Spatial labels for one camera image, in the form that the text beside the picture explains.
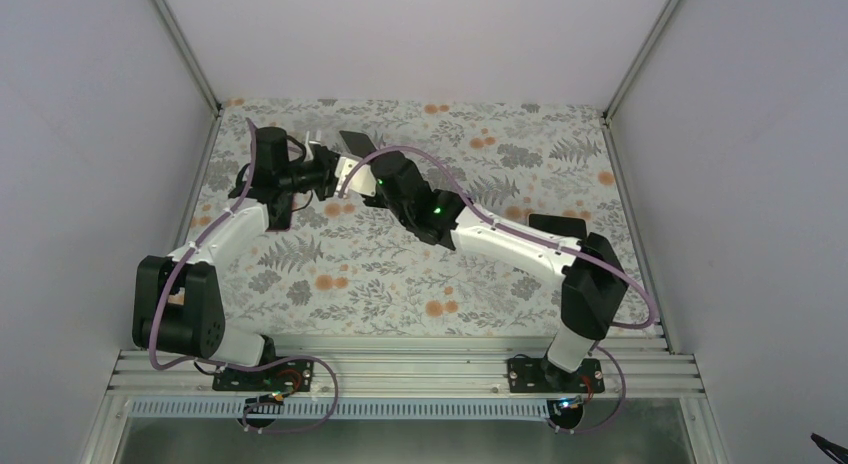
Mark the cased black phone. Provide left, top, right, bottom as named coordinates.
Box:
left=339, top=131, right=377, bottom=158
left=527, top=213, right=588, bottom=240

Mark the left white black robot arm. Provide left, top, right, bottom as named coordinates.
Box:
left=132, top=124, right=341, bottom=389

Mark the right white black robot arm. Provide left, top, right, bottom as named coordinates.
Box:
left=338, top=149, right=629, bottom=391

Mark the floral patterned table mat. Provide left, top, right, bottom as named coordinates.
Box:
left=190, top=98, right=641, bottom=336

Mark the black object bottom corner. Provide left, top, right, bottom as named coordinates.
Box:
left=810, top=433, right=848, bottom=464

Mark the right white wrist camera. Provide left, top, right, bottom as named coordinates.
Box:
left=335, top=156, right=371, bottom=198

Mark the left aluminium corner post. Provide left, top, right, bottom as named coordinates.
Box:
left=150, top=0, right=221, bottom=116

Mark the aluminium corner post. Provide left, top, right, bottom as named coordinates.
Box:
left=603, top=0, right=683, bottom=126
left=150, top=0, right=221, bottom=116

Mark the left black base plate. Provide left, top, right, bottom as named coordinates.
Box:
left=212, top=359, right=314, bottom=394

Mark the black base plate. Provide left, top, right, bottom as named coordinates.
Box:
left=506, top=354, right=605, bottom=394
left=212, top=359, right=314, bottom=394

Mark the grey slotted cable duct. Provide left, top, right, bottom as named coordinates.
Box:
left=128, top=397, right=567, bottom=422

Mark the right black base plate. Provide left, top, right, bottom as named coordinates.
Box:
left=506, top=354, right=605, bottom=394

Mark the right aluminium corner post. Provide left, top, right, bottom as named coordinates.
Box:
left=603, top=0, right=683, bottom=126

